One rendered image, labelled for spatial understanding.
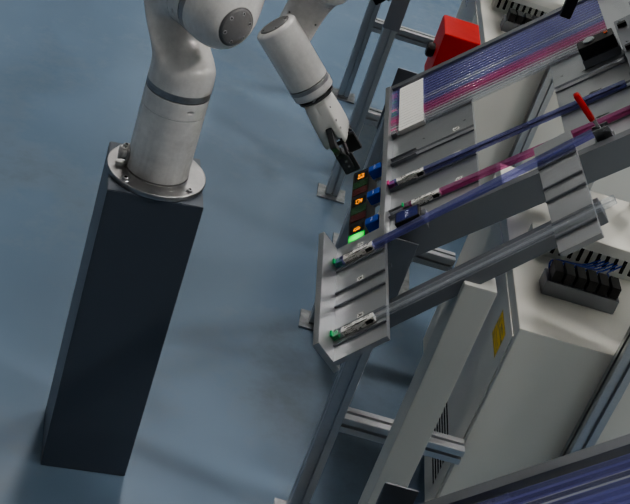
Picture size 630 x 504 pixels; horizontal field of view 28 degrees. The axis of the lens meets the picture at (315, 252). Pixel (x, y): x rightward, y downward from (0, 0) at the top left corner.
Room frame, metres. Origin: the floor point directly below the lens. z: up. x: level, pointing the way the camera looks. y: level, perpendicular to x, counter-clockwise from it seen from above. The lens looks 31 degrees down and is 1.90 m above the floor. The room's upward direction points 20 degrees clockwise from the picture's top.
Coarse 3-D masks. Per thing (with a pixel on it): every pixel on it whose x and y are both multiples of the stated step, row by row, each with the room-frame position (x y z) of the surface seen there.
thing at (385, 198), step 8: (384, 120) 2.56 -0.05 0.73; (384, 128) 2.52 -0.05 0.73; (384, 136) 2.48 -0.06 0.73; (384, 144) 2.44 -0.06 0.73; (392, 144) 2.47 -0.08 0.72; (384, 152) 2.40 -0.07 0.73; (384, 160) 2.36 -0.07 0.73; (384, 168) 2.33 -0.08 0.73; (384, 176) 2.29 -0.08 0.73; (384, 184) 2.26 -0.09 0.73; (384, 192) 2.22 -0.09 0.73; (384, 200) 2.19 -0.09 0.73; (384, 208) 2.16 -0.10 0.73; (384, 216) 2.13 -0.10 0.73; (384, 224) 2.10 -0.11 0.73
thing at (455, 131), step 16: (464, 112) 2.48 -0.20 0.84; (416, 128) 2.50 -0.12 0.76; (432, 128) 2.47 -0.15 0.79; (448, 128) 2.44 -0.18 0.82; (464, 128) 2.40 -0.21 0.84; (400, 144) 2.46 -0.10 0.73; (416, 144) 2.43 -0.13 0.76; (432, 144) 2.39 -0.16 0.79; (448, 144) 2.37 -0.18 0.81; (464, 144) 2.34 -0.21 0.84; (400, 160) 2.37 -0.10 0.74; (416, 160) 2.35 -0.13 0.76; (432, 160) 2.32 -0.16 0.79; (464, 160) 2.27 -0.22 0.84; (400, 176) 2.31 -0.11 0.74; (432, 176) 2.26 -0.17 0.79; (448, 176) 2.23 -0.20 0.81; (464, 176) 2.20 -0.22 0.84; (400, 192) 2.24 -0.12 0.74; (416, 192) 2.22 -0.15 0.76; (464, 192) 2.14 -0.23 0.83; (400, 208) 2.17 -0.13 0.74; (432, 208) 2.13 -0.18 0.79
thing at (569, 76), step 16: (608, 0) 2.74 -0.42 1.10; (624, 0) 2.70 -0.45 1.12; (608, 16) 2.66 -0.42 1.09; (624, 16) 2.62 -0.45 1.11; (560, 64) 2.52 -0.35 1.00; (576, 64) 2.49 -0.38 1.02; (608, 64) 2.43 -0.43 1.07; (624, 64) 2.40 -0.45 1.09; (560, 80) 2.45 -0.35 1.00; (576, 80) 2.42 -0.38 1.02; (592, 80) 2.39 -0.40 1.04; (608, 80) 2.36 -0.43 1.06; (560, 96) 2.38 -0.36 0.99; (608, 96) 2.29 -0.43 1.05; (624, 96) 2.27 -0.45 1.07; (576, 112) 2.28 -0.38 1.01; (592, 112) 2.26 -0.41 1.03; (608, 112) 2.23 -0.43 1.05; (624, 128) 2.15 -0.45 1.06; (592, 144) 2.13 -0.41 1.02
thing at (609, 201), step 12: (600, 204) 1.74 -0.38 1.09; (612, 204) 1.74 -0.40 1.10; (576, 216) 1.74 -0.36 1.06; (588, 216) 1.74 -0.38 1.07; (552, 228) 1.73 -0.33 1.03; (564, 228) 1.73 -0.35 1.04; (528, 240) 1.73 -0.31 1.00; (540, 240) 1.73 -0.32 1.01; (504, 252) 1.72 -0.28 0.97; (516, 252) 1.73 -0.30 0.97; (480, 264) 1.72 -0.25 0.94; (492, 264) 1.72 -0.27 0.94; (456, 276) 1.71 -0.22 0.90; (432, 288) 1.71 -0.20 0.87; (396, 300) 1.72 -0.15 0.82; (408, 300) 1.71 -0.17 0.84; (384, 312) 1.70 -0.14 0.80; (336, 336) 1.69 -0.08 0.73
